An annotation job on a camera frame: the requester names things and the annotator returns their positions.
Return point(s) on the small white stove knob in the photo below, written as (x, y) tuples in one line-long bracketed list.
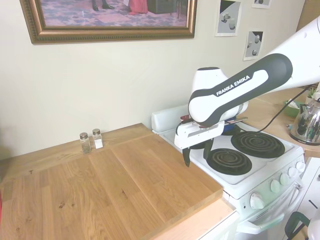
[(300, 166), (284, 179), (275, 186), (292, 172)]

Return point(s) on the wooden butcher block board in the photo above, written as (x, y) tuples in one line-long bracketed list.
[(100, 187)]

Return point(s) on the white electric stove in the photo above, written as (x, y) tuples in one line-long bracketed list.
[(262, 172)]

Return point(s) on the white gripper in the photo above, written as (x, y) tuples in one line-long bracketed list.
[(195, 136)]

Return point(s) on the large white oven knob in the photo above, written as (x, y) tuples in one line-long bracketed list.
[(257, 200)]

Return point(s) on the large grey shapes wall print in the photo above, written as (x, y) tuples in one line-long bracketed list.
[(227, 22)]

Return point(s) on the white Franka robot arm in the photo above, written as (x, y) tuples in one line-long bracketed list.
[(237, 90)]

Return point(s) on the cropped grey shapes wall print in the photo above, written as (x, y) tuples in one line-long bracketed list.
[(262, 3)]

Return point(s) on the small green plant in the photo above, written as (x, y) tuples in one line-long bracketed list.
[(313, 93)]

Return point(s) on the glass salt shaker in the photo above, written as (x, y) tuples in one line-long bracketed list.
[(97, 141)]

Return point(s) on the green bowl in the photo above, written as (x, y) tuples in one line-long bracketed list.
[(291, 110)]

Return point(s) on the white side cabinet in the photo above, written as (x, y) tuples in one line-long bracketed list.
[(311, 185)]

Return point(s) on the wooden window blind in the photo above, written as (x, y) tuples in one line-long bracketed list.
[(308, 12)]

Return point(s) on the glass pepper shaker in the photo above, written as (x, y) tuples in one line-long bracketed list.
[(85, 145)]

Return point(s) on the shiny silver electric kettle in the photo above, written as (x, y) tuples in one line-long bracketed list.
[(307, 122)]

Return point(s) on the gold framed painting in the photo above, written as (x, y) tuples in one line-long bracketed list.
[(112, 33)]

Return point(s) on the small grey shapes wall print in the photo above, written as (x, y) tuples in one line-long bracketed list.
[(253, 46)]

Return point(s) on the small black coil burner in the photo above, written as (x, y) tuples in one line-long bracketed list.
[(230, 162)]

